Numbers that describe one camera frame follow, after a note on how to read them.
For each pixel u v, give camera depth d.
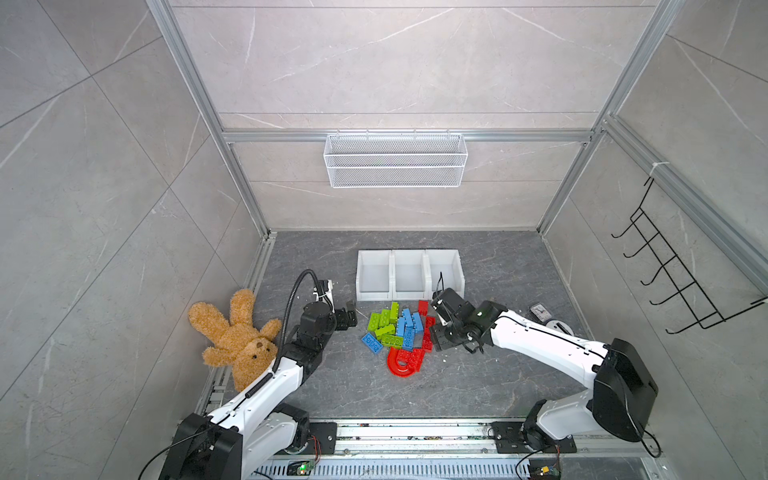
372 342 0.89
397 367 0.84
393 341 0.89
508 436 0.73
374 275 1.04
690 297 0.64
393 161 1.01
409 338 0.91
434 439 0.75
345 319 0.75
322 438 0.73
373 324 0.93
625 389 0.41
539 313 0.95
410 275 1.07
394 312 0.95
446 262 1.10
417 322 0.90
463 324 0.61
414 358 0.84
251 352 0.78
